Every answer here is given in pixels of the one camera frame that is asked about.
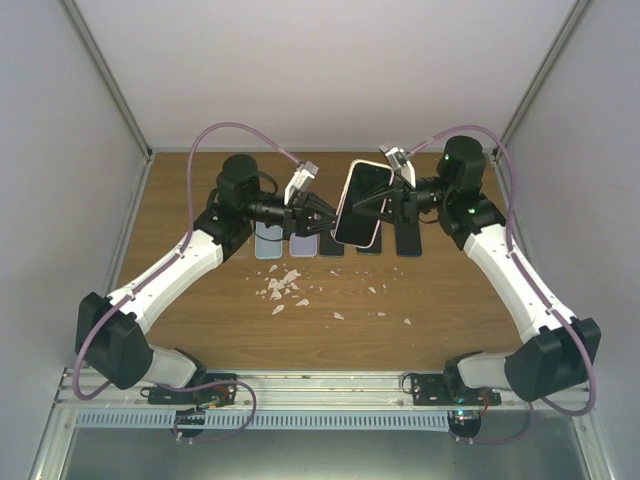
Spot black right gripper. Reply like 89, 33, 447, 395
348, 173, 452, 227

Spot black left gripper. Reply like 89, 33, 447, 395
244, 191, 347, 241

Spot white phone stand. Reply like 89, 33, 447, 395
333, 159, 394, 248

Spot lavender phone case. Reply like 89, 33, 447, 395
289, 234, 318, 258

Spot dark green smartphone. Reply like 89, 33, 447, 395
319, 231, 345, 258

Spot phone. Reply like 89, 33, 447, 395
356, 232, 382, 255

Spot blue magsafe phone case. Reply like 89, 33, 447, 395
394, 222, 423, 257

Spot light blue phone case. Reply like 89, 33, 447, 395
254, 222, 283, 260

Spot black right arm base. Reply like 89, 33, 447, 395
402, 372, 502, 408

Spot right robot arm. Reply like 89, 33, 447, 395
334, 135, 601, 409

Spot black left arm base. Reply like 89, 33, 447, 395
147, 372, 239, 406

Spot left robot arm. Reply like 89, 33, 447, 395
75, 154, 335, 404

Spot white debris pile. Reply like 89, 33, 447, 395
254, 264, 314, 316

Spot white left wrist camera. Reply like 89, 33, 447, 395
283, 162, 319, 206

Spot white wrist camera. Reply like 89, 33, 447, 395
283, 162, 319, 206
379, 145, 416, 188

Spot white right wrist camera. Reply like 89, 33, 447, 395
379, 145, 416, 188

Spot aluminium front rail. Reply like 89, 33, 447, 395
54, 368, 589, 410

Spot white slotted cable duct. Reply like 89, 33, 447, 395
76, 409, 449, 432

